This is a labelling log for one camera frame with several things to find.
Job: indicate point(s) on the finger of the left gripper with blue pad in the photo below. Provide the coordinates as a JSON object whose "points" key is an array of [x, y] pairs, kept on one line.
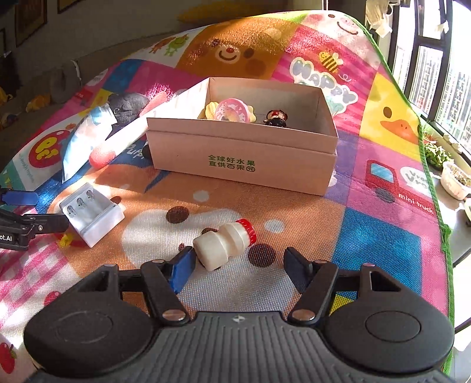
{"points": [[18, 198]]}

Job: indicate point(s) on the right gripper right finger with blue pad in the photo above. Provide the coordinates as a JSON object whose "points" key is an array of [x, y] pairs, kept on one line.
{"points": [[315, 282]]}

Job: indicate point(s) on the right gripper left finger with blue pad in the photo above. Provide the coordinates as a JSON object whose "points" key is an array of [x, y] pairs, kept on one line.
{"points": [[163, 280]]}

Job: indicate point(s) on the white yogurt drink bottle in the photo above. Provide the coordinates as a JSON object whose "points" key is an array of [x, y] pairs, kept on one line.
{"points": [[215, 248]]}

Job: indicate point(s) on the black plush toy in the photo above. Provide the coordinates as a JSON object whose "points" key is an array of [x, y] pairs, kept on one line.
{"points": [[125, 107]]}

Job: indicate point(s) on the white plastic holder block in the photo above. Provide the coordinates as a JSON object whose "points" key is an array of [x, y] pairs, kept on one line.
{"points": [[91, 214]]}

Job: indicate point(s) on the beige sofa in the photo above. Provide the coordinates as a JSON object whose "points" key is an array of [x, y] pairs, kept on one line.
{"points": [[18, 126]]}

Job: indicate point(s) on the blue white cotton pad pack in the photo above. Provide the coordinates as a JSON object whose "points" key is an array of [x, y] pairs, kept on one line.
{"points": [[92, 130]]}

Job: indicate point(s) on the grey neck pillow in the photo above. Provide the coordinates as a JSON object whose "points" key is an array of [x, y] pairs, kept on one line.
{"points": [[64, 82]]}

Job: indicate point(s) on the pink cardboard box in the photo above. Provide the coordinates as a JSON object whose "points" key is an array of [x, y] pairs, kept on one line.
{"points": [[299, 158]]}

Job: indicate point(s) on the colourful cartoon play mat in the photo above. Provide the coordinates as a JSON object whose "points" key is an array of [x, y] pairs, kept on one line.
{"points": [[377, 208]]}

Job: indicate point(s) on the small dark figurine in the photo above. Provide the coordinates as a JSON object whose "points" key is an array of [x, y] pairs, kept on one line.
{"points": [[276, 117]]}

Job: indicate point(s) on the pink round toy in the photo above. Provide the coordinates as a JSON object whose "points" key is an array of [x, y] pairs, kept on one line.
{"points": [[230, 109]]}

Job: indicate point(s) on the white plant pot bowl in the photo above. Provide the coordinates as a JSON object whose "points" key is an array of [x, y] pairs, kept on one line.
{"points": [[455, 181]]}

